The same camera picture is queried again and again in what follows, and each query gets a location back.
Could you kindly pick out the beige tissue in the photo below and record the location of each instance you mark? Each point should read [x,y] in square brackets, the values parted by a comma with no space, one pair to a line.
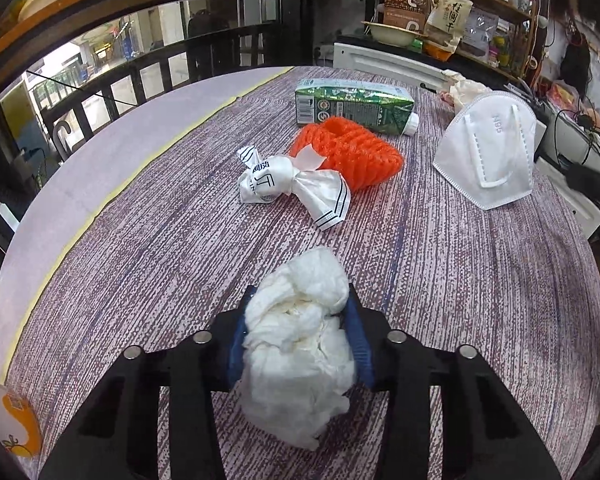
[467,87]

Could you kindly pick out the white tissue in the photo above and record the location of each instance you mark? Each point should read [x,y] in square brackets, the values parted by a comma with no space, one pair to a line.
[300,355]

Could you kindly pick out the white striped wrapper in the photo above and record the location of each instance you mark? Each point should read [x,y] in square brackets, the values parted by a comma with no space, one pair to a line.
[275,180]

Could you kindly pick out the white face mask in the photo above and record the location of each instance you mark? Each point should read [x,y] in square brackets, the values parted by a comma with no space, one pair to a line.
[479,145]

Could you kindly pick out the grey foil pouch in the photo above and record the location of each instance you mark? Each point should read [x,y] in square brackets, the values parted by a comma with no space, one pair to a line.
[479,32]

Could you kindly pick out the white printer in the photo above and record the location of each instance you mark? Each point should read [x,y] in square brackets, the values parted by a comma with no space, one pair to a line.
[554,135]

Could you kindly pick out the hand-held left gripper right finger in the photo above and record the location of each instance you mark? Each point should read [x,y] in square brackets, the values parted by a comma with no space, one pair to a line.
[362,345]

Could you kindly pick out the cream basin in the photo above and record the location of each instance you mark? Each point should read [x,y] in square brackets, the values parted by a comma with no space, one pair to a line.
[392,34]

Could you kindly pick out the orange juice bottle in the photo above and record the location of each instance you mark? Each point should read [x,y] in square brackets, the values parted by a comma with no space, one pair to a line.
[15,420]

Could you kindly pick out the orange foam fruit net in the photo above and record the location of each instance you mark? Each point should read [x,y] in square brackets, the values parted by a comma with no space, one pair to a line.
[360,155]

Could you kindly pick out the green drink carton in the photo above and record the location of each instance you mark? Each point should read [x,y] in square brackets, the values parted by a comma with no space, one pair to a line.
[350,105]

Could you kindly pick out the black wooden railing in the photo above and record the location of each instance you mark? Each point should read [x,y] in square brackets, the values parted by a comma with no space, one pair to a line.
[205,40]

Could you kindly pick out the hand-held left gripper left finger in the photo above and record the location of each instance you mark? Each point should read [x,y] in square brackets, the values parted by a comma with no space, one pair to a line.
[237,345]

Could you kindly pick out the white cabinet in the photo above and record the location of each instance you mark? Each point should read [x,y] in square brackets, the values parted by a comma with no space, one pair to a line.
[369,57]

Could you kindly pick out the beige snack pouch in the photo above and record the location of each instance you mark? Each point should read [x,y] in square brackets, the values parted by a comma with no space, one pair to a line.
[447,20]

